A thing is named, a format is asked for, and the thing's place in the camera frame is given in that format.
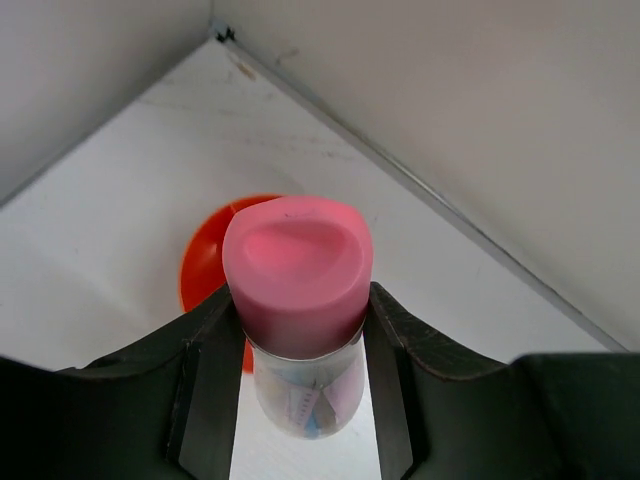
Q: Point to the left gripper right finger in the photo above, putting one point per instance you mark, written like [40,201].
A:
[443,411]

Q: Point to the orange round divided container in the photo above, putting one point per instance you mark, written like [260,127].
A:
[201,272]

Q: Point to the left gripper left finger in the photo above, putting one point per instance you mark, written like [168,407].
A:
[164,407]

